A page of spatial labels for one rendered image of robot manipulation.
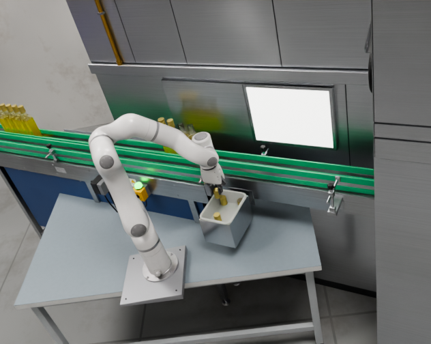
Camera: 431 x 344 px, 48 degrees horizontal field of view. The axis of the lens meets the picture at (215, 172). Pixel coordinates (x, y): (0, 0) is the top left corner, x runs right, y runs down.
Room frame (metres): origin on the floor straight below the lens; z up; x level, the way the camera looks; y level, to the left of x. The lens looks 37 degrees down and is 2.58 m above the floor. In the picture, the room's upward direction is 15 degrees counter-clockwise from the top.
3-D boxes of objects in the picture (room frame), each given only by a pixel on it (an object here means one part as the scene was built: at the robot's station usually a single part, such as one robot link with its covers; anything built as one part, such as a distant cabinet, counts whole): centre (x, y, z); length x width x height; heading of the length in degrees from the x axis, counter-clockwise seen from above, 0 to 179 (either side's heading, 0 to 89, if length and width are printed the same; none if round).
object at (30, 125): (2.85, 1.06, 1.19); 0.06 x 0.06 x 0.28; 54
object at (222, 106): (2.07, -0.22, 1.32); 0.90 x 0.03 x 0.34; 54
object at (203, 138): (1.81, 0.02, 1.36); 0.09 x 0.08 x 0.13; 10
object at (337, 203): (1.57, -0.48, 1.07); 0.17 x 0.05 x 0.23; 144
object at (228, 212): (1.80, 0.01, 0.97); 0.22 x 0.17 x 0.09; 144
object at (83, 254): (2.38, 0.28, 0.73); 1.58 x 1.52 x 0.04; 80
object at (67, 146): (2.53, 0.73, 1.09); 1.75 x 0.01 x 0.08; 54
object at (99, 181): (2.31, 0.66, 0.96); 0.08 x 0.08 x 0.08; 54
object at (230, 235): (1.82, -0.01, 0.92); 0.27 x 0.17 x 0.15; 144
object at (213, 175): (1.81, 0.02, 1.21); 0.10 x 0.07 x 0.11; 56
